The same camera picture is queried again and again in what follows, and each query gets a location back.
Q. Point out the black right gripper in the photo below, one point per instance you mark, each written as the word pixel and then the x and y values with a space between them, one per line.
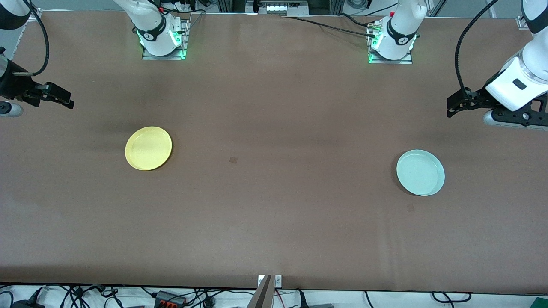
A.
pixel 13 86

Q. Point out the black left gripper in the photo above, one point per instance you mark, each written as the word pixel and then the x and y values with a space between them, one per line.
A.
pixel 478 96

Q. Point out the light green plate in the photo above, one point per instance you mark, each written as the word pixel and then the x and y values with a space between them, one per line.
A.
pixel 419 173

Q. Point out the yellow plate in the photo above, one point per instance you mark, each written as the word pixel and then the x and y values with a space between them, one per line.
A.
pixel 147 148

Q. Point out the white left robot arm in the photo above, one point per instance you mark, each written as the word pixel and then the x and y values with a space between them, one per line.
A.
pixel 400 25

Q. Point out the black floor device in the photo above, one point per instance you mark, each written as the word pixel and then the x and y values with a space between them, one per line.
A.
pixel 25 304

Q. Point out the green board corner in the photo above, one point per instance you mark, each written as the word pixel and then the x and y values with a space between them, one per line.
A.
pixel 541 304

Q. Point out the white terminal block device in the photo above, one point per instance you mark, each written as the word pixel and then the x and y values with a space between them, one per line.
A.
pixel 278 9

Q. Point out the black orange power strip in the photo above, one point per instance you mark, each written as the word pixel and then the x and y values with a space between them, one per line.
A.
pixel 169 299

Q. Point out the grey slanted beam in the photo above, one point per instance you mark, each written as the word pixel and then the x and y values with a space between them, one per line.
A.
pixel 262 297

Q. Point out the black left camera mount bracket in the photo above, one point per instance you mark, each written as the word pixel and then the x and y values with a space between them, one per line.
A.
pixel 513 115

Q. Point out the aluminium corner bracket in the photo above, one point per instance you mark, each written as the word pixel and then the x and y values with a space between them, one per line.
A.
pixel 523 22
pixel 36 13

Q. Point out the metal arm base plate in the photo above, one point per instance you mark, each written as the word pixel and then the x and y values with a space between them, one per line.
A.
pixel 391 62
pixel 162 57

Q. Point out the small metal table bracket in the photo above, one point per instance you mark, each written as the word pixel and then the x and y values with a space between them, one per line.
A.
pixel 278 281

